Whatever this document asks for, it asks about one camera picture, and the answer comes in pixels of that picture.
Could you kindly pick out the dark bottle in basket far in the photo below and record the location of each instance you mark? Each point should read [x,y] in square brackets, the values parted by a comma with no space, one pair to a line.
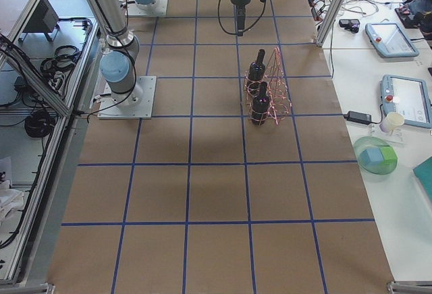
[256,71]

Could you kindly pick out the dark bottle in basket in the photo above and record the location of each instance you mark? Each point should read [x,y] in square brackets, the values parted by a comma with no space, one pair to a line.
[260,104]
[256,71]

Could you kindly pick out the dark bottle in basket near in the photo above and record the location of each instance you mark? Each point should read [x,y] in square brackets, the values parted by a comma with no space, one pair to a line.
[260,104]

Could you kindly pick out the blue teach pendant far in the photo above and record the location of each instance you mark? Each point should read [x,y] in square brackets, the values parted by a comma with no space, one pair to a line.
[390,41]

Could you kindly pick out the blue teach pendant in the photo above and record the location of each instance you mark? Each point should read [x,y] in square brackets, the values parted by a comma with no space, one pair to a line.
[408,97]
[390,41]

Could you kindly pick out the black power adapter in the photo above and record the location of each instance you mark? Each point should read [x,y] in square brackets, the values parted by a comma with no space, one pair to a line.
[357,117]

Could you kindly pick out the green glass bowl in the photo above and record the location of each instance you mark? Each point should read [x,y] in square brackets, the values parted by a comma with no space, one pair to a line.
[366,142]

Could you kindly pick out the blue teach pendant near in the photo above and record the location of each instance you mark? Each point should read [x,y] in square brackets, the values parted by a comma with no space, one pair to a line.
[408,97]

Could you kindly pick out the paper cup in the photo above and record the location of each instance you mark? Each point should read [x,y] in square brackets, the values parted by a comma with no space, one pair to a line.
[391,121]

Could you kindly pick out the blue foam cube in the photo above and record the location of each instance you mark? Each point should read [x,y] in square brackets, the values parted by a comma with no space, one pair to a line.
[370,158]

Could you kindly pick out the green foam cube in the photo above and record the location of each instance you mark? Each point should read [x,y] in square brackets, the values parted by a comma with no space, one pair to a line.
[390,159]

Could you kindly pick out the teal book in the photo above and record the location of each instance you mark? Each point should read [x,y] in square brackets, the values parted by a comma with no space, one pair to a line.
[423,173]

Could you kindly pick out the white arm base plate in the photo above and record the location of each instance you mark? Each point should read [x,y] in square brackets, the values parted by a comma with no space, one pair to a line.
[138,105]
[146,8]

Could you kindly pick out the copper wire wine basket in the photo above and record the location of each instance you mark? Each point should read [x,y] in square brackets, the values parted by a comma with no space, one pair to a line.
[277,89]

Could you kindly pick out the aluminium frame post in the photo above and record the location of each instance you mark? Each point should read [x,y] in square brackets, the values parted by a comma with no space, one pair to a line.
[327,23]

